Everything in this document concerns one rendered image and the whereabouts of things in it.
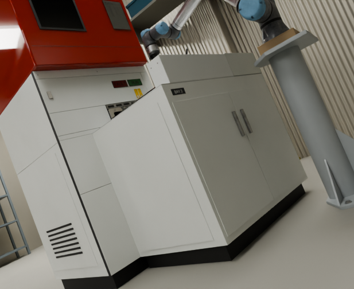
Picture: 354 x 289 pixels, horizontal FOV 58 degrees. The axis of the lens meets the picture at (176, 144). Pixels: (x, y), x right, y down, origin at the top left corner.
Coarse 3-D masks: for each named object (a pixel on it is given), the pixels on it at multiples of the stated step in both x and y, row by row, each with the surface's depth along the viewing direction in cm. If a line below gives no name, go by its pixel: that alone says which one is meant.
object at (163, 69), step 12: (156, 60) 144; (168, 60) 146; (180, 60) 152; (192, 60) 159; (204, 60) 166; (216, 60) 174; (156, 72) 146; (168, 72) 143; (180, 72) 149; (192, 72) 156; (204, 72) 163; (216, 72) 170; (228, 72) 179; (156, 84) 147
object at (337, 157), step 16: (304, 32) 145; (272, 48) 154; (288, 48) 159; (256, 64) 168; (272, 64) 166; (288, 64) 159; (304, 64) 160; (288, 80) 160; (304, 80) 158; (288, 96) 163; (304, 96) 157; (320, 96) 159; (304, 112) 158; (320, 112) 156; (304, 128) 161; (320, 128) 156; (320, 144) 157; (336, 144) 156; (352, 144) 155; (320, 160) 158; (336, 160) 155; (352, 160) 156; (320, 176) 163; (336, 176) 155; (352, 176) 155; (336, 192) 149; (352, 192) 154
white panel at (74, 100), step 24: (48, 72) 174; (72, 72) 184; (96, 72) 196; (120, 72) 210; (144, 72) 225; (48, 96) 169; (72, 96) 179; (96, 96) 190; (120, 96) 203; (72, 120) 174; (96, 120) 185
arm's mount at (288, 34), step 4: (292, 28) 155; (284, 32) 157; (288, 32) 156; (292, 32) 155; (296, 32) 157; (280, 36) 158; (284, 36) 157; (288, 36) 156; (292, 36) 155; (272, 40) 161; (276, 40) 160; (280, 40) 158; (284, 40) 157; (264, 44) 163; (268, 44) 162; (272, 44) 161; (276, 44) 160; (260, 48) 164; (264, 48) 163; (268, 48) 162; (260, 52) 165
